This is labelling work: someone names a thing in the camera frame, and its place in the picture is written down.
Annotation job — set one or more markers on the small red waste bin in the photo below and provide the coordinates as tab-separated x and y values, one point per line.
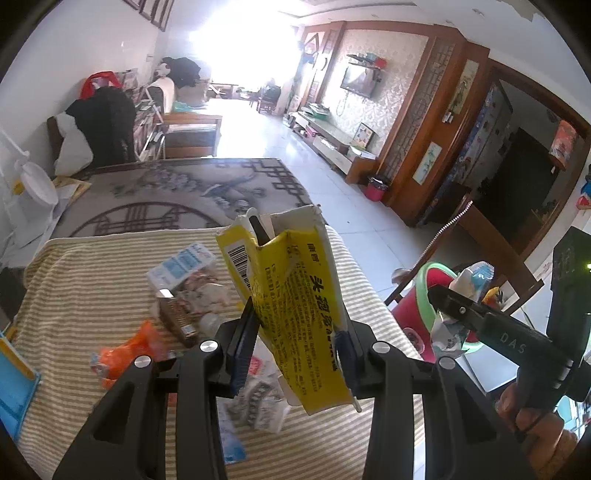
376	189

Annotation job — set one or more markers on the yellow snack packet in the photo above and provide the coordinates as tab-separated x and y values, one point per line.
300	300

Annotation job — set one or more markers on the wooden sofa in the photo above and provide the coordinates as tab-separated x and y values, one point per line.
189	134

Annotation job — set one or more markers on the small white plastic bottle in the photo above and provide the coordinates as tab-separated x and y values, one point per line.
210	323

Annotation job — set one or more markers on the small framed picture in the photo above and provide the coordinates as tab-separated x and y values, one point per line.
364	136

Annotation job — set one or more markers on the orange plastic wrapper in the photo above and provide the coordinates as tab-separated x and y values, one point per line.
134	346

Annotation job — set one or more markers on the grey patterned tablecloth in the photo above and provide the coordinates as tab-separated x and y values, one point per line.
184	184

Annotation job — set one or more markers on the red bucket with green rim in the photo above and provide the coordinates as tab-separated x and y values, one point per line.
415	304

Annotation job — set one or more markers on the small wooden chair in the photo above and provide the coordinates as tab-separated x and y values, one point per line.
268	101

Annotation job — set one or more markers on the carved wooden chair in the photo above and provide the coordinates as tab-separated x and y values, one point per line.
489	240

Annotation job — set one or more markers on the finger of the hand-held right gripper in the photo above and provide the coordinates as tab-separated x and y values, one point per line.
461	307

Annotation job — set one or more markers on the black clothing pile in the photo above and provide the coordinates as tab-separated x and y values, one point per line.
106	120

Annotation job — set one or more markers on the wall television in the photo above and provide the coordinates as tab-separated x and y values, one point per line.
358	81

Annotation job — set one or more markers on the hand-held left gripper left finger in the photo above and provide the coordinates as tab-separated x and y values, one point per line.
244	350

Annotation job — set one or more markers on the metal magazine rack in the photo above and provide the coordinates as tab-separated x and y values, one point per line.
147	120

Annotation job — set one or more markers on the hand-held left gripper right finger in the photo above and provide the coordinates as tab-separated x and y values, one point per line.
344	353

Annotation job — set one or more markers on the clear snack bag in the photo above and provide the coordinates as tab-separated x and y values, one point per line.
207	293

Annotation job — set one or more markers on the blue white packet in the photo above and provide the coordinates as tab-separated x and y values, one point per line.
180	267

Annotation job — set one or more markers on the white patterned wrapper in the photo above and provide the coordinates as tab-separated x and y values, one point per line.
258	406

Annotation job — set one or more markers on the striped beige cloth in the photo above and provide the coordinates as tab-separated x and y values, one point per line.
92	277

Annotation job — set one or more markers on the pale blue flat packet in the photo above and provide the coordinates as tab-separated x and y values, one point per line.
231	438

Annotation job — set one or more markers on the white television cabinet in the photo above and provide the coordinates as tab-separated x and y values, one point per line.
332	138

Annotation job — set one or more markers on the black coat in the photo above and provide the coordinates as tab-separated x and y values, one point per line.
184	71

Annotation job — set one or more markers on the red hanging decoration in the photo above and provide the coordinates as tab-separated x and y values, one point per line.
565	145

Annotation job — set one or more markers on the dark framed wall picture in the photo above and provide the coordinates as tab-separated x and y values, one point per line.
164	14
131	3
148	9

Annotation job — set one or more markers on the white plastic bag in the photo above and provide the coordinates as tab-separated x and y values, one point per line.
74	147

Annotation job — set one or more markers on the sticker covered fridge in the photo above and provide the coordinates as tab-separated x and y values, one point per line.
480	147

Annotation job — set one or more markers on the red plastic bag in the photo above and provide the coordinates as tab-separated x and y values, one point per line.
99	83

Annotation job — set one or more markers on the person's right hand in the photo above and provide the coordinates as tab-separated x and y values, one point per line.
535	438

